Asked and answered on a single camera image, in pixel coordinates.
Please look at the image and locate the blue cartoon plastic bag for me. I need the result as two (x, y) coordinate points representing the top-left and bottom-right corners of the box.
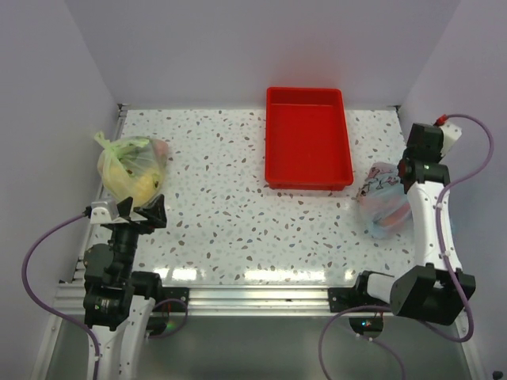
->
(356, 162), (412, 239)

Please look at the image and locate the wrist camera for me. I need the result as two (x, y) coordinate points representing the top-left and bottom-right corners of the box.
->
(434, 115), (463, 158)
(84, 199), (120, 225)

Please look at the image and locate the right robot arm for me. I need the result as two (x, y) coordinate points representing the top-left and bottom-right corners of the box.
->
(353, 123), (476, 325)

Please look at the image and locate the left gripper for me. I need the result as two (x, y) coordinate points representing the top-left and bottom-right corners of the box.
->
(109, 193), (166, 279)

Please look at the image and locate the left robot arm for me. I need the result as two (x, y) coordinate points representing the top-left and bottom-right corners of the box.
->
(82, 195), (167, 379)

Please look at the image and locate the green plastic fruit bag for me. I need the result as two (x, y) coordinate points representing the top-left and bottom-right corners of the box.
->
(94, 131), (169, 207)

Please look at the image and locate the red plastic tray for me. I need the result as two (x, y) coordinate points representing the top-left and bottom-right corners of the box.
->
(265, 87), (354, 191)

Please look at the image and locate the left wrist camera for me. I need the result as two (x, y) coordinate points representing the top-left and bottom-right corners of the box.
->
(84, 199), (120, 225)

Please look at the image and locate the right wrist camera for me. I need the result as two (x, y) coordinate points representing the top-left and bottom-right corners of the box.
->
(434, 115), (463, 158)

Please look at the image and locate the aluminium front rail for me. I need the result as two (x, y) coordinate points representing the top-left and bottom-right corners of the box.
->
(31, 283), (476, 317)

